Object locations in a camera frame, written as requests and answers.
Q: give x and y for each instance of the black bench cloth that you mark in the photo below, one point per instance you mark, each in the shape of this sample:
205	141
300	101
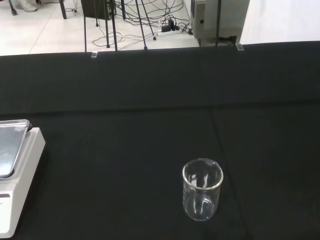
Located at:
140	105

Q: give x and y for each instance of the white power strip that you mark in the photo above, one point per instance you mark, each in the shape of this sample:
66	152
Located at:
168	32

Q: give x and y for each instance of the black tripod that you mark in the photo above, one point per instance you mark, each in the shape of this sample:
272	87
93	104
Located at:
108	35
143	30

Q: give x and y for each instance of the clear cloth clip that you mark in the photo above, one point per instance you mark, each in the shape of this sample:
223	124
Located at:
94	54
239	47

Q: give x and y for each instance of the black pole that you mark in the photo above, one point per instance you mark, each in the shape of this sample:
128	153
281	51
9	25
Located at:
218	22

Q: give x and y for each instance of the grey cabinet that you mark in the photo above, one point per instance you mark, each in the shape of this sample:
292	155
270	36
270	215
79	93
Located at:
225	17

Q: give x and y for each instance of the black box on floor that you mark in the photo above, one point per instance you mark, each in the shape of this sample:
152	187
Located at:
96	8

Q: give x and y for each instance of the white electronic balance steel pan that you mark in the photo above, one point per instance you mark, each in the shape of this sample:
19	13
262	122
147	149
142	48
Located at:
25	160

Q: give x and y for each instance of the dark chair leg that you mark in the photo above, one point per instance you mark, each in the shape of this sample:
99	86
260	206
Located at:
63	10

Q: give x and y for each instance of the person's foot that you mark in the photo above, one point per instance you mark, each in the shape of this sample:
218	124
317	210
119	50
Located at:
29	6

